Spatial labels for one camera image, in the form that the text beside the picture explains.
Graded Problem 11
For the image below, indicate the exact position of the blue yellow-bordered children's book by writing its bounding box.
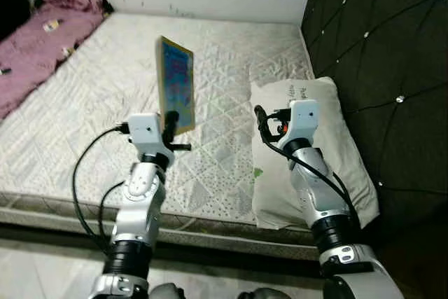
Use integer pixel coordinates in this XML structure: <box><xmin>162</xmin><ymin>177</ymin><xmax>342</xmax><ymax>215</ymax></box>
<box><xmin>155</xmin><ymin>35</ymin><xmax>197</xmax><ymax>136</ymax></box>

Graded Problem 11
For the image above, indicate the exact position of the purple cartoon print blanket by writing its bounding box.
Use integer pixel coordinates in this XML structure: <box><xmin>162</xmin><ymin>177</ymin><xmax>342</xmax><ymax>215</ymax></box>
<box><xmin>0</xmin><ymin>0</ymin><xmax>114</xmax><ymax>121</ymax></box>

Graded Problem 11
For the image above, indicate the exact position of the white pillow with lettering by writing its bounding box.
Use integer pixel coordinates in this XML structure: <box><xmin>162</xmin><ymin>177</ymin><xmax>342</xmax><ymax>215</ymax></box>
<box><xmin>250</xmin><ymin>77</ymin><xmax>381</xmax><ymax>231</ymax></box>

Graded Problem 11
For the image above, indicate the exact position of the white quilted patterned mattress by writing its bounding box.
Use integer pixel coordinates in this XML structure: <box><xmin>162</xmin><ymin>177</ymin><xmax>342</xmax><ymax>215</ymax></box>
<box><xmin>0</xmin><ymin>11</ymin><xmax>330</xmax><ymax>247</ymax></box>

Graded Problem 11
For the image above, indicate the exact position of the dark tufted studded headboard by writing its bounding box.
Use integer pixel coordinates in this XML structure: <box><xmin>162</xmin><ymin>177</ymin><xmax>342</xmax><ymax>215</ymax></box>
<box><xmin>301</xmin><ymin>0</ymin><xmax>448</xmax><ymax>237</ymax></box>

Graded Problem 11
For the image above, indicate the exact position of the grey robot left leg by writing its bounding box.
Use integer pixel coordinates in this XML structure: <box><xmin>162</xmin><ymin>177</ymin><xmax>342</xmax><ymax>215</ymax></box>
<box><xmin>149</xmin><ymin>283</ymin><xmax>185</xmax><ymax>299</ymax></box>

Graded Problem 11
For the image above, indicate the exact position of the grey robot leg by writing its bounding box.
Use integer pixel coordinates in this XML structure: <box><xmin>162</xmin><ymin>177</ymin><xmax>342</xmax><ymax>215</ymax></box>
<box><xmin>237</xmin><ymin>287</ymin><xmax>291</xmax><ymax>299</ymax></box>
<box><xmin>149</xmin><ymin>283</ymin><xmax>185</xmax><ymax>299</ymax></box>

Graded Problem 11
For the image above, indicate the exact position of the grey robot right leg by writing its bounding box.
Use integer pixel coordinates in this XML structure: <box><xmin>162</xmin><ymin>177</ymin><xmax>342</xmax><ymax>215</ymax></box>
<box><xmin>237</xmin><ymin>287</ymin><xmax>291</xmax><ymax>299</ymax></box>

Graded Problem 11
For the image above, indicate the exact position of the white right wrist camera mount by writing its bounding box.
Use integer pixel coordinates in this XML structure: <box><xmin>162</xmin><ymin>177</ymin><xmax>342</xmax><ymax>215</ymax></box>
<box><xmin>283</xmin><ymin>99</ymin><xmax>321</xmax><ymax>151</ymax></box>

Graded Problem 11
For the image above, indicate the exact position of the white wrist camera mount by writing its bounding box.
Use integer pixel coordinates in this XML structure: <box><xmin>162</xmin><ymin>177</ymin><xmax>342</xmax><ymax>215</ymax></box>
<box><xmin>283</xmin><ymin>99</ymin><xmax>321</xmax><ymax>151</ymax></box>
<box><xmin>128</xmin><ymin>112</ymin><xmax>176</xmax><ymax>167</ymax></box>

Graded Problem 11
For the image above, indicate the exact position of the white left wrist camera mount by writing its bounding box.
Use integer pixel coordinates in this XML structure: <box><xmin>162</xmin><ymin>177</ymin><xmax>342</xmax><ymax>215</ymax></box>
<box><xmin>128</xmin><ymin>112</ymin><xmax>176</xmax><ymax>167</ymax></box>

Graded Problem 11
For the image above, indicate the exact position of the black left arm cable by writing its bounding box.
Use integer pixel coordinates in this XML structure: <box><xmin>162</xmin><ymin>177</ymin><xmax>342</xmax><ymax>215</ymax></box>
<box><xmin>71</xmin><ymin>123</ymin><xmax>134</xmax><ymax>254</ymax></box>

